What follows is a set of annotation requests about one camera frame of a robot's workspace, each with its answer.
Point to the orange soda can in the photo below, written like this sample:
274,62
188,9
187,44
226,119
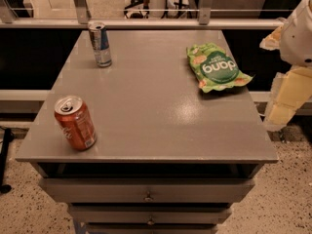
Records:
74,119

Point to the green dang snack bag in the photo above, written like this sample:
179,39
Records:
215,69

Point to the grey drawer cabinet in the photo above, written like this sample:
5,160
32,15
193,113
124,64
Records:
168,159

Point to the black stand on floor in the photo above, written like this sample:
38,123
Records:
7,138

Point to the metal railing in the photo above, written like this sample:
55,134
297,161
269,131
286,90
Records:
118,14

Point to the redbull can silver blue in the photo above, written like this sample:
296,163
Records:
100,44

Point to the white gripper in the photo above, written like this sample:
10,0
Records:
296,43

